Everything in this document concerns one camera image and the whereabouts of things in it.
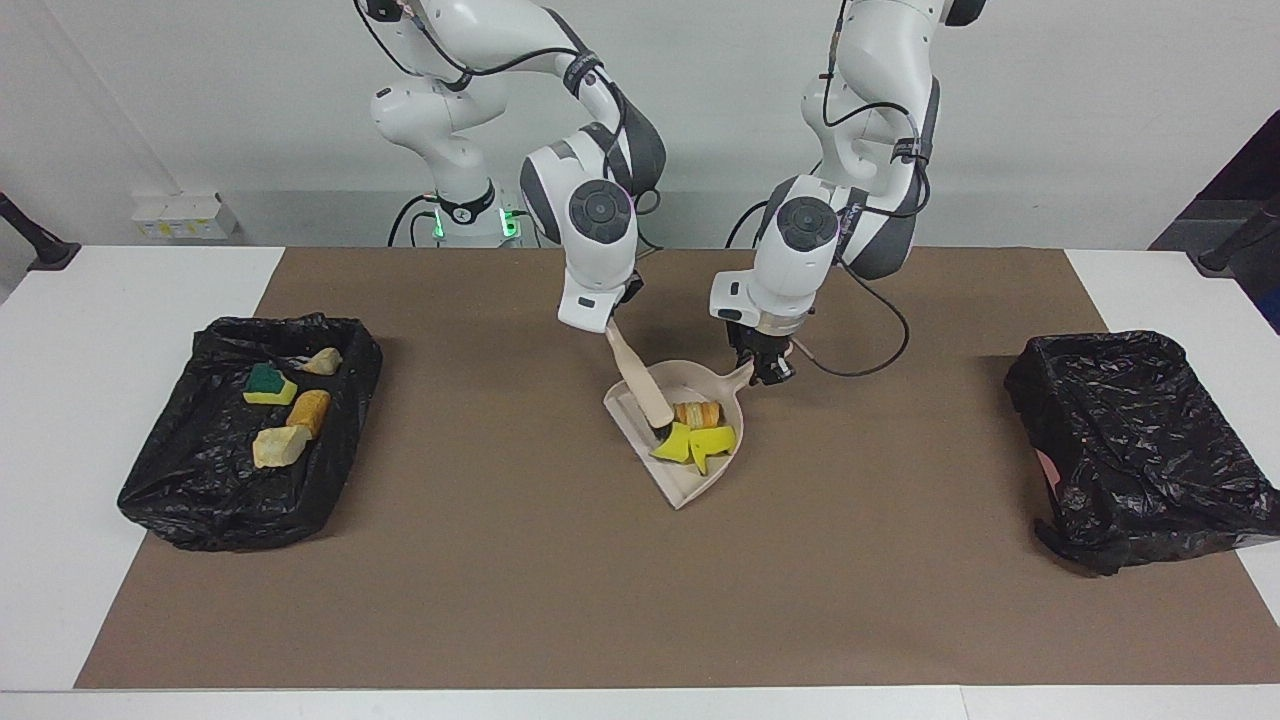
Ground beige brush black bristles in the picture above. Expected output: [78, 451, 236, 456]
[605, 325, 676, 433]

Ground beige plastic dustpan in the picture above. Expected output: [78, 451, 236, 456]
[603, 345, 801, 511]

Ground brown bread roll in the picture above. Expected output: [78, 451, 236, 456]
[286, 389, 332, 439]

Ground yellow sponge green backed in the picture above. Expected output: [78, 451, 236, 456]
[242, 362, 299, 407]

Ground black bag bin pink patch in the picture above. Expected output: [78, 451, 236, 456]
[1004, 331, 1280, 577]

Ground black bag lined bin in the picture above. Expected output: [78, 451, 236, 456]
[118, 312, 384, 553]

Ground brown table mat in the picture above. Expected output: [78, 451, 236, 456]
[75, 247, 1280, 691]

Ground white power strip box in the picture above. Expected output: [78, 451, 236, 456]
[132, 193, 239, 241]

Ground black base cable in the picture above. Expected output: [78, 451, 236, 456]
[725, 198, 776, 249]
[388, 193, 441, 248]

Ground black stand post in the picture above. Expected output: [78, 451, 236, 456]
[1187, 195, 1280, 279]
[0, 190, 81, 271]

